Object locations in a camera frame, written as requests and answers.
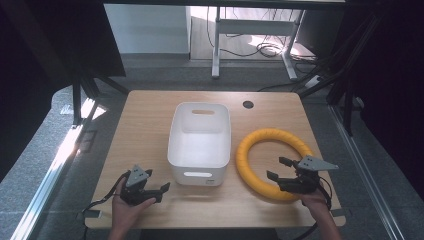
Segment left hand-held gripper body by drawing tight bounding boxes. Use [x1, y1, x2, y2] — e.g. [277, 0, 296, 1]
[119, 164, 164, 207]

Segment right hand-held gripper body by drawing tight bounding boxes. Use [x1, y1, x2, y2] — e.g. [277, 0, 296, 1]
[277, 154, 340, 195]

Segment yellow foam ring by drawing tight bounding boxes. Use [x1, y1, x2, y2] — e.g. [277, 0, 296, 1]
[235, 127, 315, 202]

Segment person's left hand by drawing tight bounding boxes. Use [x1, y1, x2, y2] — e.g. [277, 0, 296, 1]
[111, 177, 157, 232]

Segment person's right hand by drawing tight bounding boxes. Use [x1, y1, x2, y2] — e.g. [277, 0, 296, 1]
[300, 191, 332, 218]

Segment white plastic bin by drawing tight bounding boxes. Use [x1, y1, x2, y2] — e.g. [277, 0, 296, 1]
[166, 101, 232, 187]

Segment white power strip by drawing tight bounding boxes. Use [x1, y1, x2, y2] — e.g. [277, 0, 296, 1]
[304, 74, 324, 90]

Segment black metal stand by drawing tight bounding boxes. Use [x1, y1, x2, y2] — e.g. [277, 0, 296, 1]
[70, 64, 130, 128]
[298, 13, 383, 136]

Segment black curtain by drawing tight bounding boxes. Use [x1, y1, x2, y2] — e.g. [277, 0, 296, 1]
[0, 0, 127, 183]
[333, 0, 424, 201]

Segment dark box under desk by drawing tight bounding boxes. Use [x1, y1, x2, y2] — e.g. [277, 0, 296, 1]
[295, 9, 345, 60]

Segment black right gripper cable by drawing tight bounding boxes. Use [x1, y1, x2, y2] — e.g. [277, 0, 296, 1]
[293, 175, 334, 240]

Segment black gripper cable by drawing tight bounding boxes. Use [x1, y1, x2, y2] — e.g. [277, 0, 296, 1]
[81, 170, 132, 222]
[293, 175, 334, 240]

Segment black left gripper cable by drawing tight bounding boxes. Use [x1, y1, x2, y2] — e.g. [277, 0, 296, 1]
[81, 170, 132, 222]

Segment aluminium rail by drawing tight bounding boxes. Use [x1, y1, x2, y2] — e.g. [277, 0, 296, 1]
[9, 98, 101, 240]
[327, 103, 406, 240]

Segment black floor cables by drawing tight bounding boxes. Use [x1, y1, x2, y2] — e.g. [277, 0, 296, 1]
[205, 6, 318, 65]

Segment white desk frame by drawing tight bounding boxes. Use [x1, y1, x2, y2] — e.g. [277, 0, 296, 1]
[211, 6, 306, 81]

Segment white wall panel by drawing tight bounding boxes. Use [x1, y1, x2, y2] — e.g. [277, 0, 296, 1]
[103, 3, 192, 55]

